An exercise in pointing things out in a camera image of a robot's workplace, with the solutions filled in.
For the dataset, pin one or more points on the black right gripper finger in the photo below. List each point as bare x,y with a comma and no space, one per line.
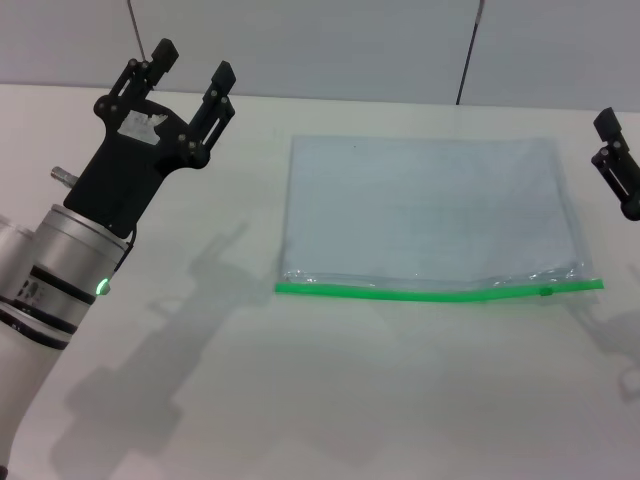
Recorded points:
607,125

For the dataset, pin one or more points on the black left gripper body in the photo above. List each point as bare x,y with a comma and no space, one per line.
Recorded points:
125,165

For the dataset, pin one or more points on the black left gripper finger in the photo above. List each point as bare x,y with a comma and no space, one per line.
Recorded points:
162,55
222,75

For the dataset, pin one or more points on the clear document bag green zip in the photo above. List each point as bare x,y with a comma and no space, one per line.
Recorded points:
425,210

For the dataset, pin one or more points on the green zip slider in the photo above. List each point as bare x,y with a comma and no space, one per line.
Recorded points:
546,291

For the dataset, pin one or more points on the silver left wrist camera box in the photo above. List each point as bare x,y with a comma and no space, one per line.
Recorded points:
12,240

